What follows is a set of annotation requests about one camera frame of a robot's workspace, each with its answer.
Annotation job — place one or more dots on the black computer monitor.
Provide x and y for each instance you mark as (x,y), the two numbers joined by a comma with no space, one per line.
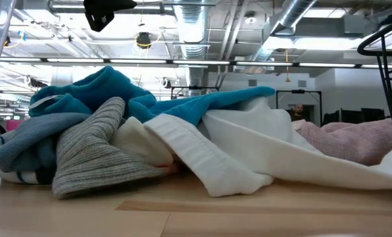
(331,118)
(373,115)
(350,116)

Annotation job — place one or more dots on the silver slanted air duct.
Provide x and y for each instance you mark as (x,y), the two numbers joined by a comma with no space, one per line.
(291,13)

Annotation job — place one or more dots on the tall black metal frame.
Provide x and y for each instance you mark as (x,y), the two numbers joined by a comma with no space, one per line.
(298,91)

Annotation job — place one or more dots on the grey striped knit cloth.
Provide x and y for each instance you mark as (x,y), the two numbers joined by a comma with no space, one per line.
(90,158)

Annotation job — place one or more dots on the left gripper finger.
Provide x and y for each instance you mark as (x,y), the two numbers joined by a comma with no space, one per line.
(99,21)

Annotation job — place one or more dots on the long ceiling light strip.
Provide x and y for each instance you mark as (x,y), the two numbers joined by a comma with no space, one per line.
(199,62)

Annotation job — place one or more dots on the blue fleece towel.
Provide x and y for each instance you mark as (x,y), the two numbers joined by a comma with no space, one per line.
(100,85)

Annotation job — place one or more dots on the low black metal frame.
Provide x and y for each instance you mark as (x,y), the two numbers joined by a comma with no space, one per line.
(196,87)

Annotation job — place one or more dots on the pink box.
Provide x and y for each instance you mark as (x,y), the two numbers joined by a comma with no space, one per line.
(13,125)

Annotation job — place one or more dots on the grey-blue knit cloth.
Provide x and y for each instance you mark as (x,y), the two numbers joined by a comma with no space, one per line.
(25,138)

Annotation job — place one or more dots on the black ceiling device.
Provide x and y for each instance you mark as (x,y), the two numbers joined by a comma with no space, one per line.
(143,39)

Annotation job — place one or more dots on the cream white knit cloth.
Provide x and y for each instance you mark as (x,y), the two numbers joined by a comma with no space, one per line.
(137,145)

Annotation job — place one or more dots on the pink knit cloth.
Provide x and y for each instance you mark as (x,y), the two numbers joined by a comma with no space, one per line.
(354,145)

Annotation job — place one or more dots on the large white cloth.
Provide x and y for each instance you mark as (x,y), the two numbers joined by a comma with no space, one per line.
(265,141)

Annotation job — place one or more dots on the silver spiral air duct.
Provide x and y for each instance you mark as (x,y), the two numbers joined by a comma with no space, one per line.
(191,26)

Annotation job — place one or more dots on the person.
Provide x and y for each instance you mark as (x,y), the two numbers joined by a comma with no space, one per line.
(297,110)

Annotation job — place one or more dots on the white cloth with navy stripes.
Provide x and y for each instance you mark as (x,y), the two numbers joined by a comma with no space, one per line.
(5,176)

